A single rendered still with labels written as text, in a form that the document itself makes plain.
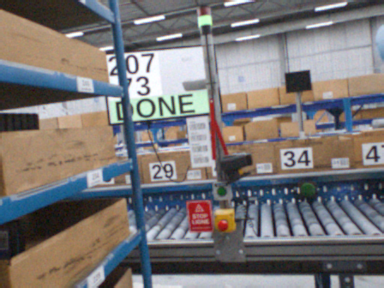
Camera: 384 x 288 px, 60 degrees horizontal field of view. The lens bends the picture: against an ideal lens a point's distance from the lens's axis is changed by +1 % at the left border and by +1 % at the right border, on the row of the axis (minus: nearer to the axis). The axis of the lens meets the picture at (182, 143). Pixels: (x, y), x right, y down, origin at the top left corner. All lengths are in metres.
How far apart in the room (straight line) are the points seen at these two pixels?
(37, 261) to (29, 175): 0.15
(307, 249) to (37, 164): 1.03
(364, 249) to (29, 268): 1.11
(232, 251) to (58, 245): 0.82
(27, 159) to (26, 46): 0.20
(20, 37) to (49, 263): 0.41
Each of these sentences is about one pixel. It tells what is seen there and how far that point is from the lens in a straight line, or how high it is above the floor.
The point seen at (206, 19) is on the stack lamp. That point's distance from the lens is 1.33.
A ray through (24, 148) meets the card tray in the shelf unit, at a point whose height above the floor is 1.21.
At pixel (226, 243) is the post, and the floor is 0.74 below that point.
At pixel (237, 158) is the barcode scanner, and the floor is 1.08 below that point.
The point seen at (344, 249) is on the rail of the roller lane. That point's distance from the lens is 1.39.
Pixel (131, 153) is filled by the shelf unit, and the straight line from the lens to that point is 0.93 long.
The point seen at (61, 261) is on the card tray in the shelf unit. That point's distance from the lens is 0.71.
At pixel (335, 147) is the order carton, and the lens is 1.91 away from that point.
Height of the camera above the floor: 1.22
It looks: 3 degrees down
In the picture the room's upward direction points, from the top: 7 degrees counter-clockwise
